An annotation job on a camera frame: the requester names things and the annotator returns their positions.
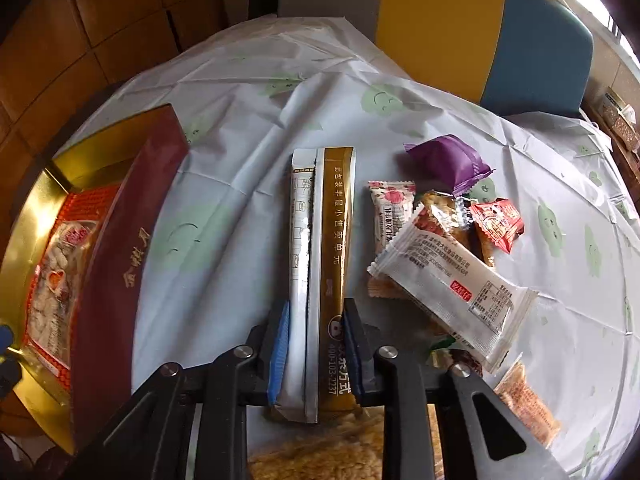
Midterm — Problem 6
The small red snack packet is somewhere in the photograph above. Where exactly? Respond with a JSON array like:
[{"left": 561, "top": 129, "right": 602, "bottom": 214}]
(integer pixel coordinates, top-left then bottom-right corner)
[{"left": 470, "top": 198, "right": 525, "bottom": 254}]

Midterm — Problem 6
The large white snack packet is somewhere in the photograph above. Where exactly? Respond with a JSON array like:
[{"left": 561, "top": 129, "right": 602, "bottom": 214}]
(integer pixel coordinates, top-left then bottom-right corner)
[{"left": 368, "top": 218, "right": 538, "bottom": 373}]

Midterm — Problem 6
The wooden side shelf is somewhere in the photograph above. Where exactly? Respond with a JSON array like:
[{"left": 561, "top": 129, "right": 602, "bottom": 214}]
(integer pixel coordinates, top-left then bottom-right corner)
[{"left": 582, "top": 87, "right": 639, "bottom": 194}]

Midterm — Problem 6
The grey yellow blue sofa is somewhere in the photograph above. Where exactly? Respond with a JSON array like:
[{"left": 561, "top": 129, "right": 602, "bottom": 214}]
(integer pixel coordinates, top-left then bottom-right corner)
[{"left": 278, "top": 0, "right": 593, "bottom": 117}]

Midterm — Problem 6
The gold tin box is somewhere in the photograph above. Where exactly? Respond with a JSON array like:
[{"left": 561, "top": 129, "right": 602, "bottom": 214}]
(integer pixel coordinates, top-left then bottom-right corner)
[{"left": 0, "top": 104, "right": 174, "bottom": 456}]

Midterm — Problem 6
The white green pattern tablecloth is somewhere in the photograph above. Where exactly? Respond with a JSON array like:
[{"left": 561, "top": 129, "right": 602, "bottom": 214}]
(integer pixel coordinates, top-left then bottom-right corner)
[{"left": 70, "top": 18, "right": 639, "bottom": 479}]

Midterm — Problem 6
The purple snack packet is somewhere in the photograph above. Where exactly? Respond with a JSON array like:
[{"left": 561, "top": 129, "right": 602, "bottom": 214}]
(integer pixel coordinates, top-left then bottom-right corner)
[{"left": 405, "top": 134, "right": 494, "bottom": 196}]

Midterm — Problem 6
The orange cracker packet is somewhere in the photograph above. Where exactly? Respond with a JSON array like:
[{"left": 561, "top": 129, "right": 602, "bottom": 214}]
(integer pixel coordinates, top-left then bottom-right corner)
[{"left": 494, "top": 360, "right": 562, "bottom": 448}]

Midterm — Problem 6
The green soda cracker packet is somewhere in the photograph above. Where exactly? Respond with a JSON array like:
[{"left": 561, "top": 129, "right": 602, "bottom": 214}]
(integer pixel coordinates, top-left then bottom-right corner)
[{"left": 427, "top": 334, "right": 483, "bottom": 376}]

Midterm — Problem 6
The red peanut snack bag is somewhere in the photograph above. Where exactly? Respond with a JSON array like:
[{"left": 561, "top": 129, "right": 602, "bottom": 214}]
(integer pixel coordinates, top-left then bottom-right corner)
[{"left": 24, "top": 184, "right": 119, "bottom": 391}]

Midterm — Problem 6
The pink floral candy packet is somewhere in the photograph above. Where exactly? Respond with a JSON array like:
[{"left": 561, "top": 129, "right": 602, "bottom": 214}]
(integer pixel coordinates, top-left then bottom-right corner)
[{"left": 368, "top": 180, "right": 416, "bottom": 255}]

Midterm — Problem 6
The gold white stick sachet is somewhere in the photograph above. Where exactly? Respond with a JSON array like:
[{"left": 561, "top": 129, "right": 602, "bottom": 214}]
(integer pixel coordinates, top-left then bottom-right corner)
[{"left": 274, "top": 146, "right": 356, "bottom": 425}]

